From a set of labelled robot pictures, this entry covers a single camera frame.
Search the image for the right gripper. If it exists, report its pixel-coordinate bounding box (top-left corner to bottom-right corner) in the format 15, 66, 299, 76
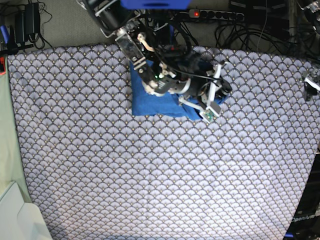
174, 76, 233, 105

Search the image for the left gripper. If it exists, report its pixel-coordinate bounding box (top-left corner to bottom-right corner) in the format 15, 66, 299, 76
302, 69, 320, 102

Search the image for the blue long-sleeve T-shirt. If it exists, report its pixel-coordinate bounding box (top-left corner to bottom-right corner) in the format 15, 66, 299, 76
129, 52, 215, 121

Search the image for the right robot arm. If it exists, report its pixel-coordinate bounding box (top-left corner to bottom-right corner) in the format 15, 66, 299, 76
79, 0, 232, 106

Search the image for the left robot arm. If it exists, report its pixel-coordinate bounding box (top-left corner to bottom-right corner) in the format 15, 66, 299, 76
298, 0, 320, 102

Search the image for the black OpenArm case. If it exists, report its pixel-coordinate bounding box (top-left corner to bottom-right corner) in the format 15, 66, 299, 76
284, 154, 320, 240

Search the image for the fan-patterned tablecloth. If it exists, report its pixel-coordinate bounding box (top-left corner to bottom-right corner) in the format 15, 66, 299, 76
8, 44, 320, 240

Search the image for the black power adapter brick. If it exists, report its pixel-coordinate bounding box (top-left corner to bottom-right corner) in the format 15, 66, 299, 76
14, 2, 41, 44

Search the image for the light green cloth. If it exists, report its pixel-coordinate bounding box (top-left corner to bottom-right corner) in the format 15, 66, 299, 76
0, 71, 33, 203

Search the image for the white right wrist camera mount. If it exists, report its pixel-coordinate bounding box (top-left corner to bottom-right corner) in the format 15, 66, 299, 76
178, 61, 230, 123

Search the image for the black power strip red switch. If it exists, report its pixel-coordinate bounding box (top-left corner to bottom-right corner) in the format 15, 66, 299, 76
188, 9, 245, 22

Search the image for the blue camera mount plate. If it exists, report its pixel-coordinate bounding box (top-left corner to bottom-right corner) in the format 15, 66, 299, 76
120, 0, 191, 10

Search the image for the blue handled clamp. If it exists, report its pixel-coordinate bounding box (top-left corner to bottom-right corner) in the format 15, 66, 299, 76
0, 25, 19, 56

